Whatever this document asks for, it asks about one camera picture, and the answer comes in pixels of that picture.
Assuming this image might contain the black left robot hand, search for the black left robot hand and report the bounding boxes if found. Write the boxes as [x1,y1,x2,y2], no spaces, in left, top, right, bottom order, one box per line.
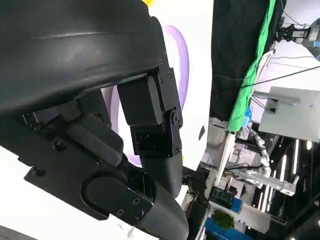
[0,0,190,240]

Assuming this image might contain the lilac plate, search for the lilac plate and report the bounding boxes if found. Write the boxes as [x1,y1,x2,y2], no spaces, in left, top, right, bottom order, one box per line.
[109,24,190,169]

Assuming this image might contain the black backdrop cloth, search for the black backdrop cloth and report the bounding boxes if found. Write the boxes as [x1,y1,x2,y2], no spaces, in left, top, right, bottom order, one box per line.
[209,0,285,122]

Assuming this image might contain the green cloth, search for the green cloth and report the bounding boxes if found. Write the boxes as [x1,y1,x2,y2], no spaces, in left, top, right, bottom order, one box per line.
[225,0,281,133]

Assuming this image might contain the blue box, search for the blue box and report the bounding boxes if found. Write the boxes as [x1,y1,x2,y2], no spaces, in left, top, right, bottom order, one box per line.
[231,197,244,214]

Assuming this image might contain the green plant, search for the green plant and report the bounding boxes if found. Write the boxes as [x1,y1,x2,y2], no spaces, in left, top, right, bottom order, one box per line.
[211,209,236,231]

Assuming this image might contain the grey flat panel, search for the grey flat panel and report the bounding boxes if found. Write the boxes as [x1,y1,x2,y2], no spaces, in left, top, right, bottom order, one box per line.
[258,86,320,144]

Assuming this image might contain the aluminium beam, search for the aluminium beam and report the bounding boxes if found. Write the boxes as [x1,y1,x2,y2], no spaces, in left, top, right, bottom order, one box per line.
[224,169,301,196]

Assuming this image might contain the long black cable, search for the long black cable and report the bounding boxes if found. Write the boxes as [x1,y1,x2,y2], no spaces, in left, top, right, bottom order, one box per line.
[214,65,320,88]

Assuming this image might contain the black camera rig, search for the black camera rig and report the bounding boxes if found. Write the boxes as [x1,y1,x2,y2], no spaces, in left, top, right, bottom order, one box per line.
[275,23,314,43]

